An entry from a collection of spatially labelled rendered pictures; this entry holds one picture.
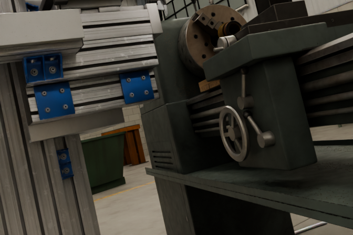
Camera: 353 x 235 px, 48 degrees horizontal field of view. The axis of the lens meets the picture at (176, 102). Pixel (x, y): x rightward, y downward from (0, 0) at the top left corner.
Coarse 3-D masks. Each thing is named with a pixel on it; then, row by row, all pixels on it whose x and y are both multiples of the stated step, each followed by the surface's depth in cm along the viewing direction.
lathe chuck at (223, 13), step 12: (204, 12) 170; (216, 12) 172; (228, 12) 173; (192, 24) 168; (180, 36) 174; (192, 36) 167; (204, 36) 169; (180, 48) 174; (192, 48) 166; (204, 48) 168; (192, 60) 167; (204, 60) 167
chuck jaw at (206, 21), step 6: (192, 18) 168; (198, 18) 164; (204, 18) 165; (198, 24) 168; (204, 24) 165; (210, 24) 163; (216, 24) 162; (204, 30) 169; (210, 30) 166; (216, 30) 162
